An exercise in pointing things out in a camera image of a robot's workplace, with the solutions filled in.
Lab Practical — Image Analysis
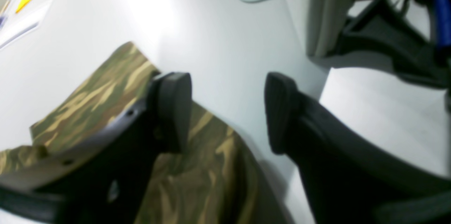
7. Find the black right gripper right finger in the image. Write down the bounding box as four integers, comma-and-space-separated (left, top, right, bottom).
264, 72, 451, 224

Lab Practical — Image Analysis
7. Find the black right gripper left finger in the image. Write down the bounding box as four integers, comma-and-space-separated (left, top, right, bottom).
1, 73, 192, 224

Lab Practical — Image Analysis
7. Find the camouflage T-shirt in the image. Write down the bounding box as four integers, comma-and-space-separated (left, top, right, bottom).
1, 42, 289, 224

